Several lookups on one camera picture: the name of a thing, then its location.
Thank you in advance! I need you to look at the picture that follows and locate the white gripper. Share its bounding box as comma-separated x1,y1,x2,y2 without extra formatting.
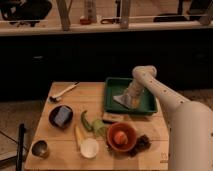
124,80,144,106

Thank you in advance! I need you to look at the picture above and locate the grey towel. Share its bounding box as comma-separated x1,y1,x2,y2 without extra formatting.
113,94,132,108

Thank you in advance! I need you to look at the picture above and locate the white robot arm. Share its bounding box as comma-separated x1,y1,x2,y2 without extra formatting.
124,66,213,171

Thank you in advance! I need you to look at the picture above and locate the green plastic tray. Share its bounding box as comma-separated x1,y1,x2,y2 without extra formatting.
102,77,158,116

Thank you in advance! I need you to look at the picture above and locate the wooden block brush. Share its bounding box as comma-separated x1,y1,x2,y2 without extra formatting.
102,112,124,123

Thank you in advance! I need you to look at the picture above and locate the orange bowl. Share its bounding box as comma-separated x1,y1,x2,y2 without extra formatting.
107,122,137,152

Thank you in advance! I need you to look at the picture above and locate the orange fruit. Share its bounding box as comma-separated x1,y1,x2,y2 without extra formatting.
114,131,128,145

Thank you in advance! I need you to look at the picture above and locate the green leafy vegetable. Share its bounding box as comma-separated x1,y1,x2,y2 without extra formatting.
92,119,107,138

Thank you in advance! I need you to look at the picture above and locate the green chili pepper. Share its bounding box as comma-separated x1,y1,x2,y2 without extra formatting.
81,110,93,132

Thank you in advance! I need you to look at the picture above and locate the yellow corn piece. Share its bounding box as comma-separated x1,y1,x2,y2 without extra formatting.
74,126,85,147

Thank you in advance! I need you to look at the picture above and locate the white small cup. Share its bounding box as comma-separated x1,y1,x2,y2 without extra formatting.
80,138,99,159

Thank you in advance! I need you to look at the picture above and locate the blue sponge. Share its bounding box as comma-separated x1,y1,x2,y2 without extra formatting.
54,106,70,127

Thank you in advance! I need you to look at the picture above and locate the dark round bowl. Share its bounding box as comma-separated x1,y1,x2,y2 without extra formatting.
49,105,73,129

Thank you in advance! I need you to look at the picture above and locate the metal cup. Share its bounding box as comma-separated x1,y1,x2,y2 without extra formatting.
32,140,49,159

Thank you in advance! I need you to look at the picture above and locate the black pole stand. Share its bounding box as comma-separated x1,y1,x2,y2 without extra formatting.
16,123,25,171

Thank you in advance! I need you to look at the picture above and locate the black office chair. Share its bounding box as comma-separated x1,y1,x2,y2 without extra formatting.
0,0,52,27

